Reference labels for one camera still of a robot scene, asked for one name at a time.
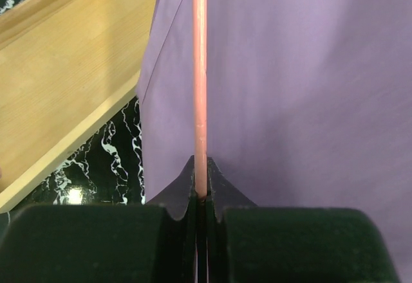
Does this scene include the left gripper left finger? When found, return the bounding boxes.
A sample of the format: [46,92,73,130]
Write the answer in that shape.
[1,160,196,282]

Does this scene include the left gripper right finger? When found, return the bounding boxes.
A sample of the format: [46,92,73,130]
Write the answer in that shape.
[206,160,399,282]

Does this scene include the purple trousers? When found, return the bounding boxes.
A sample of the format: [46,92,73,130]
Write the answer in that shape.
[137,0,411,282]

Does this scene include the pink hanger of purple trousers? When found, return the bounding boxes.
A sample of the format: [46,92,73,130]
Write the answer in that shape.
[192,0,207,200]

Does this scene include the black marble pattern mat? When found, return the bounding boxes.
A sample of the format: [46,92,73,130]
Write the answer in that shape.
[1,0,144,217]

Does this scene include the wooden clothes rack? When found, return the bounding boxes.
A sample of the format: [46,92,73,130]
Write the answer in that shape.
[1,0,156,212]

